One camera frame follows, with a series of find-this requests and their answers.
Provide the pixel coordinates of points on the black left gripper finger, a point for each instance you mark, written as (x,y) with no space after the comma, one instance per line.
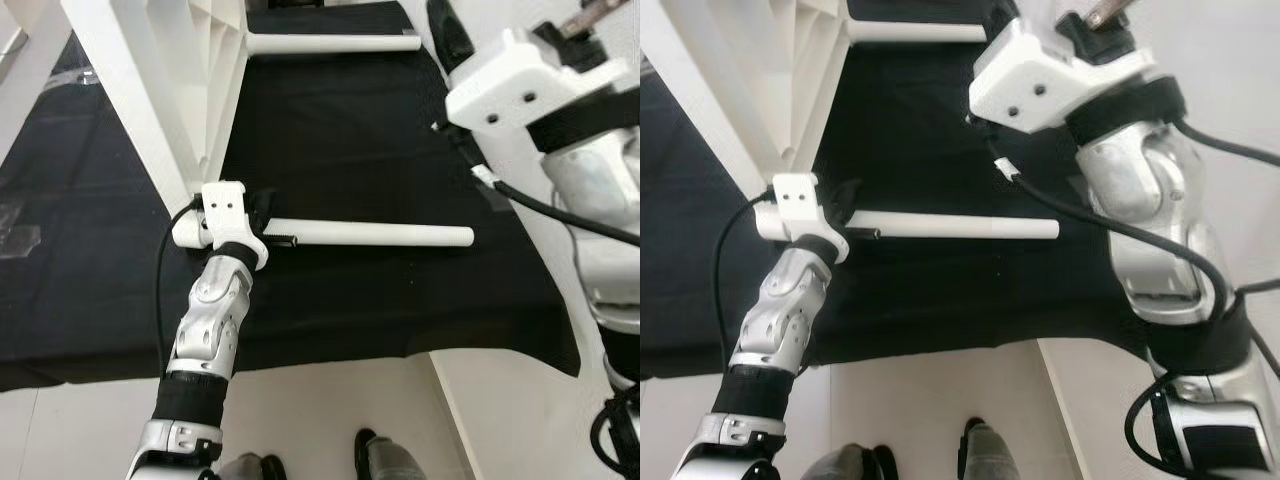
(863,233)
(282,242)

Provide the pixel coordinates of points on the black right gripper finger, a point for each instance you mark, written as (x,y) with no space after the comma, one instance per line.
(453,35)
(1005,20)

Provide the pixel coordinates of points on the white plastic table leg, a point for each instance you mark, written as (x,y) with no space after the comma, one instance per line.
(980,226)
(920,32)
(330,43)
(400,235)

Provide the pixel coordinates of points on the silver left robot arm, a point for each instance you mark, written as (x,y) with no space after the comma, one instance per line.
(785,310)
(205,330)

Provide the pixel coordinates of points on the white plastic children table top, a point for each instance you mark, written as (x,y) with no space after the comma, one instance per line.
(740,80)
(130,100)

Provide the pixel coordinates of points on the black tablecloth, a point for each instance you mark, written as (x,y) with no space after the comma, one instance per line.
(950,130)
(350,130)

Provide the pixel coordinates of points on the clear plastic tape piece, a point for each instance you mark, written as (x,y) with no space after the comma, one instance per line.
(18,240)
(75,75)
(497,203)

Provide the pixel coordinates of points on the grey robot left leg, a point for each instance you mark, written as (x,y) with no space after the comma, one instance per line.
(845,465)
(250,468)

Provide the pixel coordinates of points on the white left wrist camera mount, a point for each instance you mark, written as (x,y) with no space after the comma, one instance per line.
(797,195)
(225,203)

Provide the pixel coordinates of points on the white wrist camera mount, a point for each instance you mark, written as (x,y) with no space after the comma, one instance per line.
(225,203)
(500,90)
(1030,85)
(797,195)

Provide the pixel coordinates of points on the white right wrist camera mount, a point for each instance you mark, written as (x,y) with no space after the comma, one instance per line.
(1030,85)
(500,90)

